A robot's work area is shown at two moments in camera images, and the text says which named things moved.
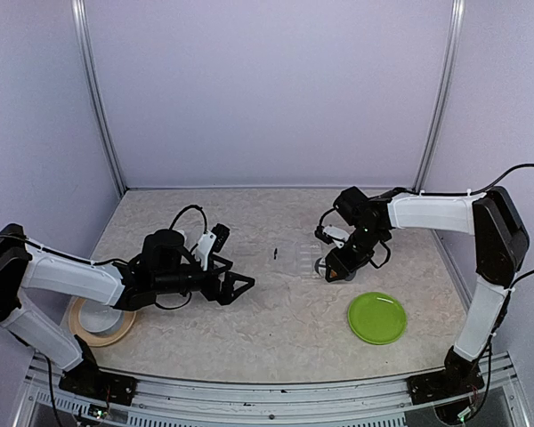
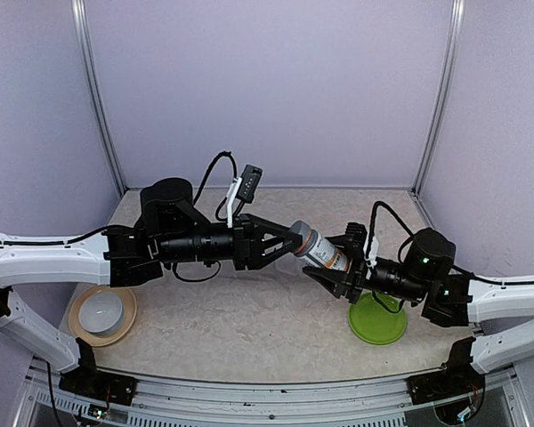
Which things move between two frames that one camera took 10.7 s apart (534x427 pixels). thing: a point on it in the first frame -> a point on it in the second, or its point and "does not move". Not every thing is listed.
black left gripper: [212, 293] -> [250, 229]
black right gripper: [346, 265] -> [339, 283]
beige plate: [93, 338] does not move
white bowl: [99, 318] does not move
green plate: [376, 318] does not move
